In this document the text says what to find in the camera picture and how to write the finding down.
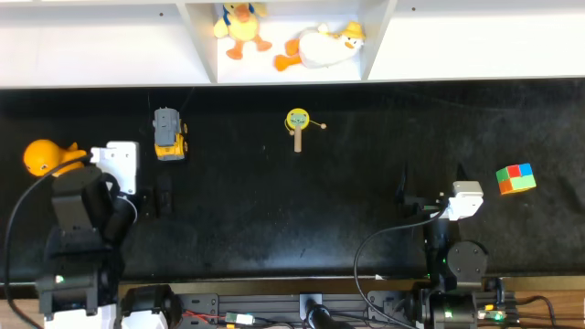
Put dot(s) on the many-coloured puzzle cube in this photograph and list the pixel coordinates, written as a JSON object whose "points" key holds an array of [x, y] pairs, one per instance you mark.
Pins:
{"points": [[516, 179]]}

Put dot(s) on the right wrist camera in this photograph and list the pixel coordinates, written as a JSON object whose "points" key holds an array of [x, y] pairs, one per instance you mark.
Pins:
{"points": [[465, 198]]}

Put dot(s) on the white shelf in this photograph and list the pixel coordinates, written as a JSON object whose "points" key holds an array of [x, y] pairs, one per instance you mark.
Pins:
{"points": [[91, 50]]}

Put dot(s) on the mounting rail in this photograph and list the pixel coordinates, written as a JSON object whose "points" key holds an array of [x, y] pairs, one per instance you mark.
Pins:
{"points": [[274, 310]]}

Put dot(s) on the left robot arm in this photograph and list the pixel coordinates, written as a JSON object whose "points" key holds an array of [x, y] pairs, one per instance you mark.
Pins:
{"points": [[77, 215]]}

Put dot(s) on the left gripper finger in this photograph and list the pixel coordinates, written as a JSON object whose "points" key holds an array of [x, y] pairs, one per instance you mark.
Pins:
{"points": [[164, 195]]}

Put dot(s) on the yellow plush duck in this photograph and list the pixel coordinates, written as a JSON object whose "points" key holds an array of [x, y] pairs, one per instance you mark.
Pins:
{"points": [[243, 28]]}

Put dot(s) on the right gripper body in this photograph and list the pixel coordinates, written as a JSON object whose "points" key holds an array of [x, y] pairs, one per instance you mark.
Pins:
{"points": [[422, 205]]}

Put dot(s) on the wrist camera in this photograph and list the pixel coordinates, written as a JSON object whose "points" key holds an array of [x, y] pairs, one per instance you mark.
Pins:
{"points": [[465, 198], [120, 164]]}

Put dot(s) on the yellow rattle drum toy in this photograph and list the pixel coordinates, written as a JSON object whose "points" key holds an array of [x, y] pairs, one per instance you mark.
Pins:
{"points": [[298, 119]]}

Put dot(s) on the yellow rubber duck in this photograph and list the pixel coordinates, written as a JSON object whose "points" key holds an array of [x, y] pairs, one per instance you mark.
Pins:
{"points": [[42, 156]]}

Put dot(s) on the white plush duck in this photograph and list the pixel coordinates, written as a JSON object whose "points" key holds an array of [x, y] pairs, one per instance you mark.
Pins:
{"points": [[326, 48]]}

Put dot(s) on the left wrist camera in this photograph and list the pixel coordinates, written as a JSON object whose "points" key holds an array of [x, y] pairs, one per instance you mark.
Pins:
{"points": [[120, 164]]}

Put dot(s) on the grey and yellow toy truck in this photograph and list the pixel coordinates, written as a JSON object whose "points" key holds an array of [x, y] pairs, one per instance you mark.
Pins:
{"points": [[168, 132]]}

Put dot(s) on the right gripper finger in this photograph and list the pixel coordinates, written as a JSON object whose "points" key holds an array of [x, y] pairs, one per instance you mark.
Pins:
{"points": [[461, 174], [402, 192]]}

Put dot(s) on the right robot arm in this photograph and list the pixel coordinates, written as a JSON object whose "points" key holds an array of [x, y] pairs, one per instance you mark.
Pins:
{"points": [[466, 260]]}

